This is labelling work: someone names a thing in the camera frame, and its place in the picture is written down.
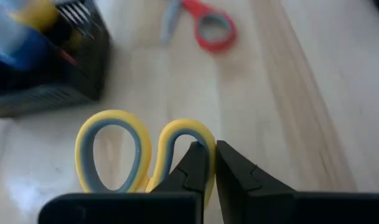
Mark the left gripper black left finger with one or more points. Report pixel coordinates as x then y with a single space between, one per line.
189 174

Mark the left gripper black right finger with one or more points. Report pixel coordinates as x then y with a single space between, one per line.
239 186

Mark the black slotted plastic basket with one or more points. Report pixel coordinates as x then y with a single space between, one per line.
83 81

